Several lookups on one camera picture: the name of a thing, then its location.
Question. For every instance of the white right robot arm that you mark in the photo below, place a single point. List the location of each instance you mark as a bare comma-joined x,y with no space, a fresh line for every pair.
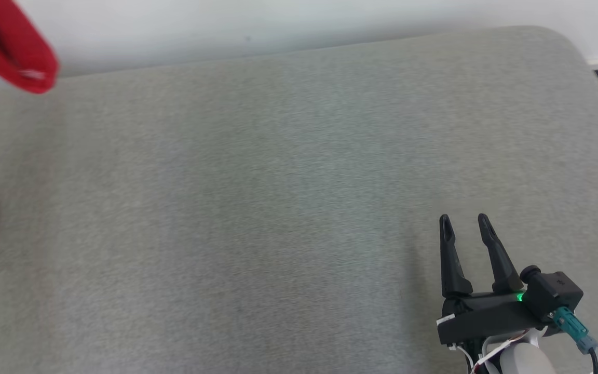
525,361

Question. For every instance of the red Bulls 23 jersey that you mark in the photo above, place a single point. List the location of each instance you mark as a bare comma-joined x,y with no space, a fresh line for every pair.
8,41

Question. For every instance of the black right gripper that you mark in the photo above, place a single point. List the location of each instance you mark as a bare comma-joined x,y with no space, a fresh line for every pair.
486,317

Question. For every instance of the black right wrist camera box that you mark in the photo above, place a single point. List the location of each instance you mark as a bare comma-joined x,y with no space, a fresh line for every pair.
556,293

